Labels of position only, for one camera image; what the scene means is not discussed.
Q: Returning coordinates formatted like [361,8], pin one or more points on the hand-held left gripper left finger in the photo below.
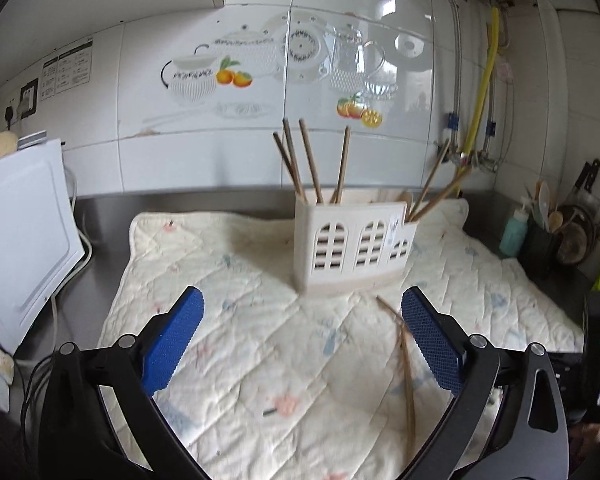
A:
[177,335]

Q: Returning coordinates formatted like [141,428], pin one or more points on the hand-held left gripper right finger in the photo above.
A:
[430,335]

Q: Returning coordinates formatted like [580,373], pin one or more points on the brown wooden chopstick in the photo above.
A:
[445,190]
[289,140]
[280,147]
[432,175]
[311,160]
[342,160]
[408,395]

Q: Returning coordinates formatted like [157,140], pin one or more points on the white plastic utensil holder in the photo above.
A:
[350,280]

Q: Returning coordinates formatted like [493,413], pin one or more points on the quilted cream mat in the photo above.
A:
[255,360]

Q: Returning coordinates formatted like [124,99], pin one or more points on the dark metal pan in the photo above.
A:
[577,240]

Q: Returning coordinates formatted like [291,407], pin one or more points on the black utensil pot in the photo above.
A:
[540,250]

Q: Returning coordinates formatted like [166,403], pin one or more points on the teal pump bottle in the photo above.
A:
[512,235]

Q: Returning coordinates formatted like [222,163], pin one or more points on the white microwave oven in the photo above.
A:
[25,240]

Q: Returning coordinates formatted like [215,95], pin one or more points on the metal water valve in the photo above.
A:
[489,162]

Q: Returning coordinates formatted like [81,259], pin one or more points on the grey flat box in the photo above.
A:
[32,138]

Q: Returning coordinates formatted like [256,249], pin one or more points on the white wall socket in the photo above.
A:
[10,115]

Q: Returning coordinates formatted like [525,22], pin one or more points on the black wall outlet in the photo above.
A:
[29,99]

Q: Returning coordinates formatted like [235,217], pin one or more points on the wall label sticker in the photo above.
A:
[65,72]

